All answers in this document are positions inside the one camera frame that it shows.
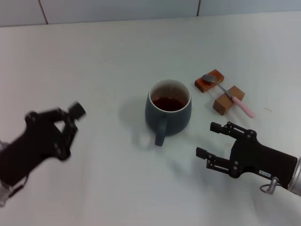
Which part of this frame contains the reddish flat wooden block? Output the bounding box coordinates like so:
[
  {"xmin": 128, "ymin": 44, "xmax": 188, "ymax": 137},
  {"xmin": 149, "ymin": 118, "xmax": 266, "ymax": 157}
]
[{"xmin": 194, "ymin": 69, "xmax": 225, "ymax": 94}]

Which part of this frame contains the pink handled metal spoon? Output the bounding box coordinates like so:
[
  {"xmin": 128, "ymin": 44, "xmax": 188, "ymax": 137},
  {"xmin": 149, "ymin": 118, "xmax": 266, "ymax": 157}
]
[{"xmin": 202, "ymin": 73, "xmax": 255, "ymax": 118}]

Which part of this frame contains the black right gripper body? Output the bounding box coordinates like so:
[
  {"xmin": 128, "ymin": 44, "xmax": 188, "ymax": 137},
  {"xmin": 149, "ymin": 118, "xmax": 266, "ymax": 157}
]
[{"xmin": 231, "ymin": 138, "xmax": 298, "ymax": 188}]

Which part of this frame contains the light brown wooden block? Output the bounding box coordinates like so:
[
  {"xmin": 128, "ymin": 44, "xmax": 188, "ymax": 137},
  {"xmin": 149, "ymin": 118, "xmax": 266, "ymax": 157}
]
[{"xmin": 212, "ymin": 85, "xmax": 246, "ymax": 116}]

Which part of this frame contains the left wrist cable connector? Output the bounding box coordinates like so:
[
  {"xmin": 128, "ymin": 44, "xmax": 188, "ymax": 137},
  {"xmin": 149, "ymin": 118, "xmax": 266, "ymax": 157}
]
[{"xmin": 9, "ymin": 175, "xmax": 28, "ymax": 196}]

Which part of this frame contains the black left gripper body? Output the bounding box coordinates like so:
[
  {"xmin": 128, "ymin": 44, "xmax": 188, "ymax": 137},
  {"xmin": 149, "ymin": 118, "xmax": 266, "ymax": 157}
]
[{"xmin": 0, "ymin": 121, "xmax": 63, "ymax": 186}]

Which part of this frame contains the dark grey ceramic cup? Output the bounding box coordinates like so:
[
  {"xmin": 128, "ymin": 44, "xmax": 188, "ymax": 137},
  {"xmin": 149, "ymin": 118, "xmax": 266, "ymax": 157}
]
[{"xmin": 144, "ymin": 79, "xmax": 192, "ymax": 147}]

